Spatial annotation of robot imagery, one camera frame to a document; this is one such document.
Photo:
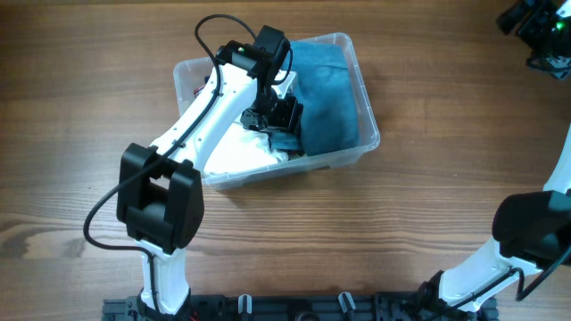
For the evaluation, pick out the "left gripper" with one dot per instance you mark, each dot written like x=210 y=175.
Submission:
x=289 y=122

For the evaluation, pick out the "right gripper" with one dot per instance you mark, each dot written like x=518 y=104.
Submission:
x=511 y=19

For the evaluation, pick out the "white cloth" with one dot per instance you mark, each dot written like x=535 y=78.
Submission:
x=241 y=150

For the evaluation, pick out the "blue towel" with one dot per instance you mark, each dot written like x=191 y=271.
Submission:
x=329 y=121

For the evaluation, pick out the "clear plastic storage container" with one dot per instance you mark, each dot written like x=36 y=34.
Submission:
x=369 y=133

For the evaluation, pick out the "plaid cloth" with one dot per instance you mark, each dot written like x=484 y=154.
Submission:
x=200 y=88

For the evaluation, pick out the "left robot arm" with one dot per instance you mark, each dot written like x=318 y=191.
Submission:
x=161 y=201

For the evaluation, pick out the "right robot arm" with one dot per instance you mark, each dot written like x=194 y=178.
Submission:
x=530 y=231

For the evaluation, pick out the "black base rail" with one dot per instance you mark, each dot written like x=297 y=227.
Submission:
x=344 y=306

